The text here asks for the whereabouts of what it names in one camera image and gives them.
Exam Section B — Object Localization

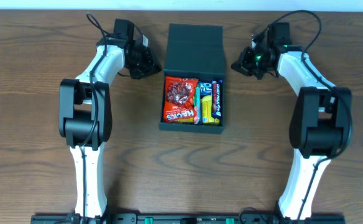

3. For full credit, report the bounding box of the Dairy Milk chocolate bar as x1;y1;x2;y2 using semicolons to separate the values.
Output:
211;80;223;119

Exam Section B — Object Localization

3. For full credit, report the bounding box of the red Hacks candy bag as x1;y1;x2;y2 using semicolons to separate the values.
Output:
162;76;198;123

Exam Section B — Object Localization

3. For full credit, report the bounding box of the KitKat Milo chocolate bar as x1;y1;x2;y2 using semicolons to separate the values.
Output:
193;86;201;125

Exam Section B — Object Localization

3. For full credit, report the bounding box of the blue Oreo cookie pack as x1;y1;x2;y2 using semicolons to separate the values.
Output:
198;82;212;97

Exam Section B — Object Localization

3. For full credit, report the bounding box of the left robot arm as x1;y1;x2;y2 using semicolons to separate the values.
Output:
58;14;162;223

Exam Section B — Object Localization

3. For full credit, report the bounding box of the dark green cardboard box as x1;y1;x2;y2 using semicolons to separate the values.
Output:
159;24;226;134

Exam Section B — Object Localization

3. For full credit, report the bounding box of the yellow snack bag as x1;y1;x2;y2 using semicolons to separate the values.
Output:
174;118;195;124

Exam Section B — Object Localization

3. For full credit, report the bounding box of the yellow Mentos gum bottle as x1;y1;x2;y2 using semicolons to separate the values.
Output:
201;95;220;126

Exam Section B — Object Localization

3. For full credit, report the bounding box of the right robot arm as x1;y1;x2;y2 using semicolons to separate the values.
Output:
231;22;352;223

